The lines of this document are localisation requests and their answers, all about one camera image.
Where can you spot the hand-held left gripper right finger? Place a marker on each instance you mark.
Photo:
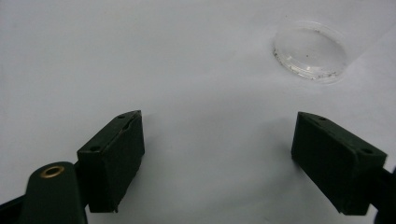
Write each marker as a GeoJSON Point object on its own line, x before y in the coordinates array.
{"type": "Point", "coordinates": [336, 161]}

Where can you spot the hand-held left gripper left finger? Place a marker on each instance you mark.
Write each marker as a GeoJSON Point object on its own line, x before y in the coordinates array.
{"type": "Point", "coordinates": [109, 161]}

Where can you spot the clear plastic cup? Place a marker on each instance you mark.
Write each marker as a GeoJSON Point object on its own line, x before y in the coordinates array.
{"type": "Point", "coordinates": [309, 53]}

